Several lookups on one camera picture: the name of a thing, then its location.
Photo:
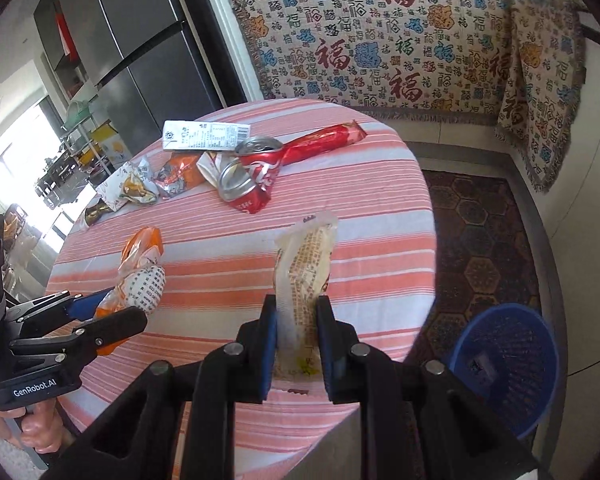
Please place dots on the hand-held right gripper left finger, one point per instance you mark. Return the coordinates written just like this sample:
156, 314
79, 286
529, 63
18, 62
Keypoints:
269, 355

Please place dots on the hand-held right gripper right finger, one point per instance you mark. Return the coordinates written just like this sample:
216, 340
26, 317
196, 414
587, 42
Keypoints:
332, 360

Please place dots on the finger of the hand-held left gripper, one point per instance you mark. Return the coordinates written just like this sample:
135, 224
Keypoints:
110, 327
87, 305

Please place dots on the orange and white snack packet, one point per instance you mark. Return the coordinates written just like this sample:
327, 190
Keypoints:
140, 280

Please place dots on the clear yellowish plastic wrapper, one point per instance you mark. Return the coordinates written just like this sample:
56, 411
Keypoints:
305, 280

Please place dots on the small dark wrapper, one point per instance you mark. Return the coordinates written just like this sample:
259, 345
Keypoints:
95, 214

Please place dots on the white and brown wrapper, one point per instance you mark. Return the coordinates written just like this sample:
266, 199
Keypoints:
130, 182

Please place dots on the orange snack wrapper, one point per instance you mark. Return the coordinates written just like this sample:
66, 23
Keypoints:
180, 175

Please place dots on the crushed red drink can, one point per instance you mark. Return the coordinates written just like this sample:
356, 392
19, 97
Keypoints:
252, 180

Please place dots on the blue plastic basket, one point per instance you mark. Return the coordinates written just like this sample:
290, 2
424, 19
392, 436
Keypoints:
510, 370

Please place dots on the long red snack wrapper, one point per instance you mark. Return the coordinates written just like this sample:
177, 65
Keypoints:
325, 140

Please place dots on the person's left hand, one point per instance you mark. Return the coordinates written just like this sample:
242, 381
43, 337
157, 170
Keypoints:
40, 430

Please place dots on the pink striped tablecloth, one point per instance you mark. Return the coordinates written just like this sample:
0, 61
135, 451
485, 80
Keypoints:
220, 260

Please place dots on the metal kitchen rack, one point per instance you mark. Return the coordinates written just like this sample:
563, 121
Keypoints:
75, 160

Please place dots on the yellow box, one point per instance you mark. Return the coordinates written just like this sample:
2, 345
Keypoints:
111, 147

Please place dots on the hexagon patterned rug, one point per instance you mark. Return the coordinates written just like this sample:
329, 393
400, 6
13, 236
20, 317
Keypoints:
480, 250

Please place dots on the green plastic basin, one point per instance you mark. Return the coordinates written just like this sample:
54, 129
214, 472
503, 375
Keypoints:
77, 114

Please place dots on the grey refrigerator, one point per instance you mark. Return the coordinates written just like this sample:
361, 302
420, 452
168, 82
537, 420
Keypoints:
145, 50

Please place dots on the printed blanket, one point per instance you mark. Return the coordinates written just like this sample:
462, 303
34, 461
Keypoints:
370, 50
545, 85

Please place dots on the wall cabinet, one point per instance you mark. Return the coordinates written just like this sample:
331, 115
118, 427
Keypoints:
55, 50

